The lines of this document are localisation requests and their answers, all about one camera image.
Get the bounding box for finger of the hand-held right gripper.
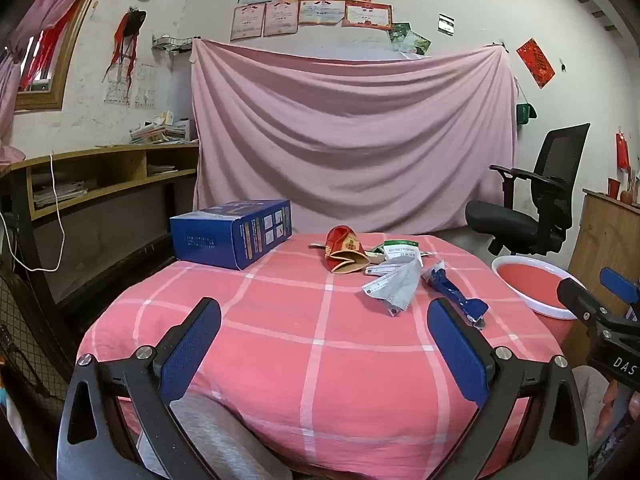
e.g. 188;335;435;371
600;267;640;317
556;277;604;322

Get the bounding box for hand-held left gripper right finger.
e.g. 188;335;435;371
427;297;589;480

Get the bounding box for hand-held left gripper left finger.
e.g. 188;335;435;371
56;297;222;480

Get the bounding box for red bin with white rim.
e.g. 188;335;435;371
491;255;587;348

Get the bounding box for blue plastic wrapper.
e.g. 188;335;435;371
421;260;489;330

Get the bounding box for grey plastic packet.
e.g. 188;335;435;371
361;260;422;317

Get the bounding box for white green packet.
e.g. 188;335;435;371
372;240;431;268

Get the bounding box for red gold pouch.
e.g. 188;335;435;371
320;226;386;274

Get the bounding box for person's right hand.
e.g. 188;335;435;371
594;380;640;438

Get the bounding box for person's grey trouser leg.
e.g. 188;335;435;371
137;392;293;480
572;366;611;455

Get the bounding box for black office chair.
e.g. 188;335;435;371
465;122;592;257

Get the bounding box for pink checked tablecloth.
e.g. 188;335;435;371
76;232;563;480

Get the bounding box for blue cardboard box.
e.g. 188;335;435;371
169;199;293;271

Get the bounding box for red hanging ornament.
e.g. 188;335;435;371
616;130;631;173

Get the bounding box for wooden shelf desk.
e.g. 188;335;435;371
0;142;201;321

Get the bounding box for stack of books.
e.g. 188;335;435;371
129;110;192;145

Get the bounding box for pink hanging sheet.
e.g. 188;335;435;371
190;37;519;236

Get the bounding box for green photo print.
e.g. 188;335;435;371
387;22;412;51
402;30;432;57

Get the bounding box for red window cloth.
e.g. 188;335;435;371
20;0;81;91

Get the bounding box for pink curtain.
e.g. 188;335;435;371
0;0;113;163

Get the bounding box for black wire mesh panel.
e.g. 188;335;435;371
0;260;76;401

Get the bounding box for white cable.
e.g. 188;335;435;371
0;154;66;273

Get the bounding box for red paper wall hanging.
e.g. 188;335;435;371
516;37;556;90

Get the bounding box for wall calendar sheets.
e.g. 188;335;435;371
104;63;156;108

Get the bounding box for wooden window frame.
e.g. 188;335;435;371
14;0;108;112

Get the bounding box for wire wall rack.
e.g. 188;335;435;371
151;34;193;54

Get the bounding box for red tassel wall decoration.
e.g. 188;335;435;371
102;6;147;86

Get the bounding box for group of wall certificates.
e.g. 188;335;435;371
230;0;422;42

